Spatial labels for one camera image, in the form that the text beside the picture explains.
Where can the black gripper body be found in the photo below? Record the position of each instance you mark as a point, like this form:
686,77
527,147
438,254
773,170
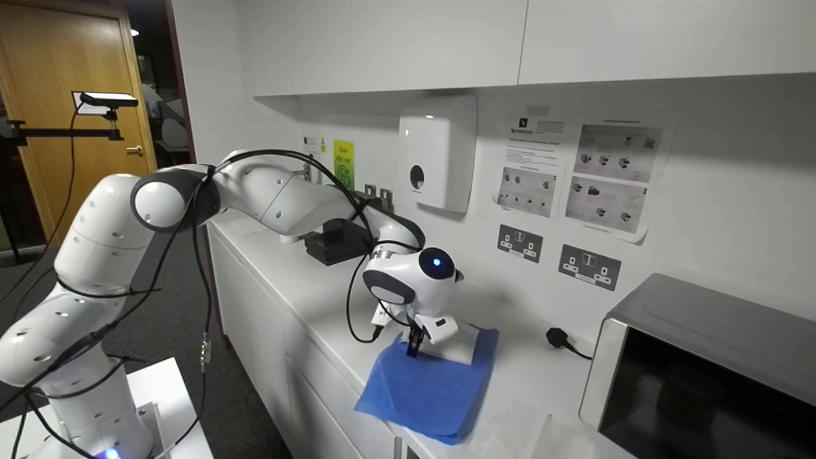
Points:
416,328

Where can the white paper napkin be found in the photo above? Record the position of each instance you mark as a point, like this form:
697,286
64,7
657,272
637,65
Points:
456,352

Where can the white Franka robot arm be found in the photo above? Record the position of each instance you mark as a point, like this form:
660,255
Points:
104,245

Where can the white robot base table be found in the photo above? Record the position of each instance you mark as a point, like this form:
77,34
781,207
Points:
174,410

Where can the blue cloth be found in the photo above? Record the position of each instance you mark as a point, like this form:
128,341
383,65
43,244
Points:
424,396

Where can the black coffee machine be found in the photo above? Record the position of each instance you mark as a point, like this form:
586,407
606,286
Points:
335,245

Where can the white base cabinet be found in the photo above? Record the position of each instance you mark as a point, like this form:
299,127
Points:
282,365

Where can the white paper towel dispenser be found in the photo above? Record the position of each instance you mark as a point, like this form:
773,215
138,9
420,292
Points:
430,162

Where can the green clean after use sign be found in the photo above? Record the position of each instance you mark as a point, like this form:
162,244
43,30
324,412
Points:
345,162

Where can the narrow instruction poster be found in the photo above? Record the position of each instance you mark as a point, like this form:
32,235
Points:
528,162

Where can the wide instruction poster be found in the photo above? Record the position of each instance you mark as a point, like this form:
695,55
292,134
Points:
615,180

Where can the silver microwave oven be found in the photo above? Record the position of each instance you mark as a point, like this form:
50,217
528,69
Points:
704,392

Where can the black tripod stand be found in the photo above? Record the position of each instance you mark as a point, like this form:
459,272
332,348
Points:
51,130

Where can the wooden door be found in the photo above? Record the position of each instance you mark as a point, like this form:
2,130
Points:
77,53

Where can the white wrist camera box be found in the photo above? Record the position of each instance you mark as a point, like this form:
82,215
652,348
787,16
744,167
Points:
443,329

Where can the grey single wall socket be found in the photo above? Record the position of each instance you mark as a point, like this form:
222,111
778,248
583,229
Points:
370,192
386,198

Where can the grey double wall socket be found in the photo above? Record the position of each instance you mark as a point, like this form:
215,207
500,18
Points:
590,268
522,244

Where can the white wall cabinet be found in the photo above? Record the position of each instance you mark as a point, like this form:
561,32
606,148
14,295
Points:
475,42

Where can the black camera on stand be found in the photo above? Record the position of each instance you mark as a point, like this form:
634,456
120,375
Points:
105,100

